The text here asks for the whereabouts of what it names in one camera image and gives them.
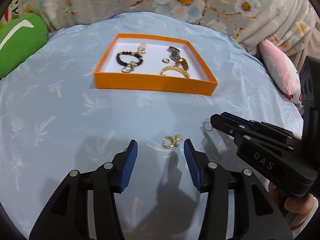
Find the gold pearl earring pair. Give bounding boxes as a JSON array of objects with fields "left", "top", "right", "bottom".
[{"left": 162, "top": 134, "right": 183, "bottom": 149}]

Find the gold chain bangle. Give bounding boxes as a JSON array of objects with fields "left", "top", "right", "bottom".
[{"left": 160, "top": 66, "right": 190, "bottom": 79}]

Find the black bead bracelet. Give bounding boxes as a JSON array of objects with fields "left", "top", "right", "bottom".
[{"left": 115, "top": 50, "right": 144, "bottom": 68}]

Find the silver wrist watch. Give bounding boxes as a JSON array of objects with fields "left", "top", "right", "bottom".
[{"left": 167, "top": 46, "right": 180, "bottom": 61}]

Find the small gold hoop earring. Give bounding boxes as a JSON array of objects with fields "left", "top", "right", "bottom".
[{"left": 127, "top": 61, "right": 138, "bottom": 69}]

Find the person's right hand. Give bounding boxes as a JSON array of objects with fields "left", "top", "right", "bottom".
[{"left": 268, "top": 182, "right": 318, "bottom": 231}]

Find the pink white pillow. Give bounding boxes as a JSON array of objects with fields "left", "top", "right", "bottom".
[{"left": 258, "top": 40, "right": 302, "bottom": 106}]

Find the light blue palm bedsheet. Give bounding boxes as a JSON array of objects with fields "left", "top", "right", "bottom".
[{"left": 1, "top": 12, "right": 303, "bottom": 239}]

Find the orange cardboard box tray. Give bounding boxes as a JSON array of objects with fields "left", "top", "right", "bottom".
[{"left": 94, "top": 34, "right": 218, "bottom": 95}]

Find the grey floral blanket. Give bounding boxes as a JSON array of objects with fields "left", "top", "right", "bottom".
[{"left": 14, "top": 0, "right": 319, "bottom": 70}]

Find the green plush pillow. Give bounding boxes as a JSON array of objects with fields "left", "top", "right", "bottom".
[{"left": 1, "top": 13, "right": 48, "bottom": 78}]

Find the colourful monkey cartoon blanket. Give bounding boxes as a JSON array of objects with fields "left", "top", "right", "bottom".
[{"left": 0, "top": 0, "right": 19, "bottom": 29}]

